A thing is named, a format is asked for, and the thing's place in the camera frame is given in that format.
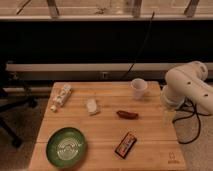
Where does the grey baseboard heater rail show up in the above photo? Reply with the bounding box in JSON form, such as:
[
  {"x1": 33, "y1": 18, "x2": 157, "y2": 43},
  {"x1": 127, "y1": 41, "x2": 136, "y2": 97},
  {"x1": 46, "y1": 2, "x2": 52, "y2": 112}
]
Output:
[{"x1": 5, "y1": 60, "x2": 213, "y2": 82}]

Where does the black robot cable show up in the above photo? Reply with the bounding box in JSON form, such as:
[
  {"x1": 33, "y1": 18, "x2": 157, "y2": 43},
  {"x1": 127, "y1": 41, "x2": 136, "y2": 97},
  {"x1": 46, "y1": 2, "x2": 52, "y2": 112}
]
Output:
[{"x1": 171, "y1": 98, "x2": 212, "y2": 145}]

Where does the small clear plastic container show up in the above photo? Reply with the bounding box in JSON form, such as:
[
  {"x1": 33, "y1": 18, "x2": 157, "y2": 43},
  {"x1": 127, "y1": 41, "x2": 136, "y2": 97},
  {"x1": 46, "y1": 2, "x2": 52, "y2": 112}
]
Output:
[{"x1": 86, "y1": 99, "x2": 100, "y2": 115}]

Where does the white tube with label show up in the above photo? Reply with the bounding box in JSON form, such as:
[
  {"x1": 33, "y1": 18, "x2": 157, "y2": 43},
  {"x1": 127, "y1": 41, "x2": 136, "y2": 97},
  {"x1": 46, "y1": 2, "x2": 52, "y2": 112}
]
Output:
[{"x1": 50, "y1": 84, "x2": 72, "y2": 112}]

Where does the orange black candy bar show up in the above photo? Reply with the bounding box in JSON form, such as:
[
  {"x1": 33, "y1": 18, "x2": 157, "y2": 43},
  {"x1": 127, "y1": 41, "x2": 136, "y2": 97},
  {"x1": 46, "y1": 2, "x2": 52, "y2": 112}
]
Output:
[{"x1": 115, "y1": 132, "x2": 137, "y2": 159}]

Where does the green ceramic bowl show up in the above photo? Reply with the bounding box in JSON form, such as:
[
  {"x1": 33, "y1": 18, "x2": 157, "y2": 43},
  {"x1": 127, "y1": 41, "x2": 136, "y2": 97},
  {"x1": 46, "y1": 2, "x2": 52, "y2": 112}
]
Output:
[{"x1": 46, "y1": 127, "x2": 87, "y2": 169}]

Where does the thin black hanging cable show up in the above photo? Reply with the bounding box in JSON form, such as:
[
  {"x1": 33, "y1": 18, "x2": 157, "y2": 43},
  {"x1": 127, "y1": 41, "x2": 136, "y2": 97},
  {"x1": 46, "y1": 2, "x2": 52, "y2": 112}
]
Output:
[{"x1": 120, "y1": 11, "x2": 156, "y2": 82}]

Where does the black office chair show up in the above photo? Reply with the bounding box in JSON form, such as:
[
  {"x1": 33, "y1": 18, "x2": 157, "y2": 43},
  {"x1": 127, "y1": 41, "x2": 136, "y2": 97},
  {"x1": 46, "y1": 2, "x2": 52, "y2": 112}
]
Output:
[{"x1": 0, "y1": 61, "x2": 39, "y2": 149}]

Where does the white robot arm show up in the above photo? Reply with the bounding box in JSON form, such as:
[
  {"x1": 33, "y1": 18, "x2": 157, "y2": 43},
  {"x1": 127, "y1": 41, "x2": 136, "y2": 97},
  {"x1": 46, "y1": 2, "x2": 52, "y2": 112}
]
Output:
[{"x1": 160, "y1": 61, "x2": 213, "y2": 124}]

